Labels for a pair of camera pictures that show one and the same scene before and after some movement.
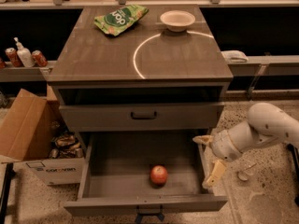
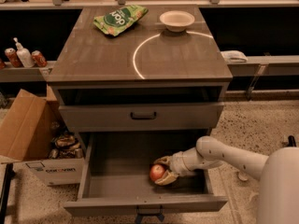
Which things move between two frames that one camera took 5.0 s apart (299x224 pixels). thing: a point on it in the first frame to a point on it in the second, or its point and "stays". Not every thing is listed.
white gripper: (221, 146) to (177, 165)
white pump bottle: (24, 54) stays
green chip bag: (120, 20) stays
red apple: (159, 175) stays
